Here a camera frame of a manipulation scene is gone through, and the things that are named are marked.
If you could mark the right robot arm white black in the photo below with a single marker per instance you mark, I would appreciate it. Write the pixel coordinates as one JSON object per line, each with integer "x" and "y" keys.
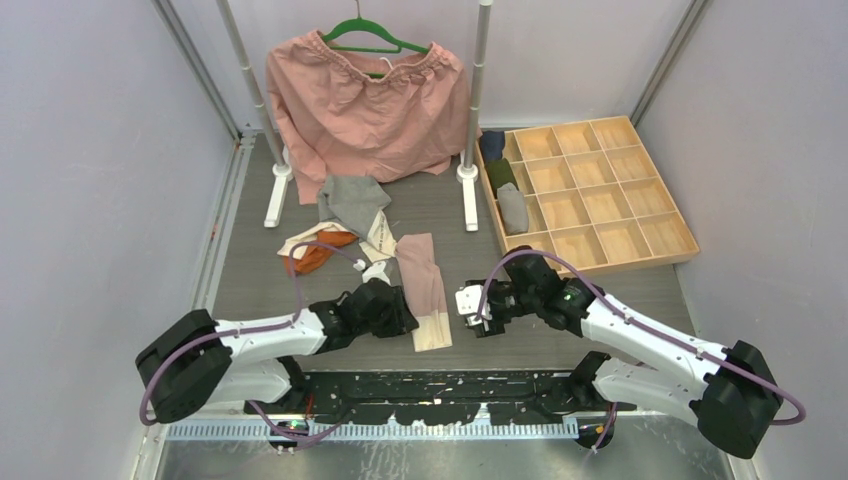
{"x": 729, "y": 394}

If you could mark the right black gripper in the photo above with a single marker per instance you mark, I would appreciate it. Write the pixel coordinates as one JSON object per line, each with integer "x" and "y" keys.
{"x": 496, "y": 325}

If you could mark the grey underwear cream waistband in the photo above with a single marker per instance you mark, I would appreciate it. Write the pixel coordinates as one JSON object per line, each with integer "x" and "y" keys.
{"x": 513, "y": 209}
{"x": 358, "y": 203}

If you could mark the pink shorts on hanger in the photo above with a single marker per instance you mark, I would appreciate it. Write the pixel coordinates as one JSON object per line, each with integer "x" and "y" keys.
{"x": 343, "y": 113}

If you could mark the pink underwear cream waistband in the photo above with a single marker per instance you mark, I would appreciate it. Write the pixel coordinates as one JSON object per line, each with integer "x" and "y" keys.
{"x": 424, "y": 292}

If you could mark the dark green rolled garment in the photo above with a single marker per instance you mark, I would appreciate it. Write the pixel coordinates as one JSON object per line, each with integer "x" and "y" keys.
{"x": 500, "y": 173}

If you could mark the orange underwear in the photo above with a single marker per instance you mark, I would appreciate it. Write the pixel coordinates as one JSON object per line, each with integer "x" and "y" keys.
{"x": 309, "y": 258}

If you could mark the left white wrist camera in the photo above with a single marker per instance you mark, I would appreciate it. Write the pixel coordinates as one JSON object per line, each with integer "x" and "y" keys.
{"x": 379, "y": 270}

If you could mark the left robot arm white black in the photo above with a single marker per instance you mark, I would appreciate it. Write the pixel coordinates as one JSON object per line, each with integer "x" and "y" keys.
{"x": 201, "y": 360}

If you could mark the dark blue rolled garment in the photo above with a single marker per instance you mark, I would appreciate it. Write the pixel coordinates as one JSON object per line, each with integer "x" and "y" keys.
{"x": 492, "y": 144}

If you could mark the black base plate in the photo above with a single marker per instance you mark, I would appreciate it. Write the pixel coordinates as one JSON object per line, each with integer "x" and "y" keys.
{"x": 509, "y": 397}

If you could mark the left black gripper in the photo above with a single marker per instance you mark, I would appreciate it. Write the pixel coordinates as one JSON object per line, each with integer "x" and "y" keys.
{"x": 401, "y": 320}

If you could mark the wooden compartment tray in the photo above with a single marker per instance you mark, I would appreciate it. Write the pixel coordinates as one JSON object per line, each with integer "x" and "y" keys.
{"x": 594, "y": 197}

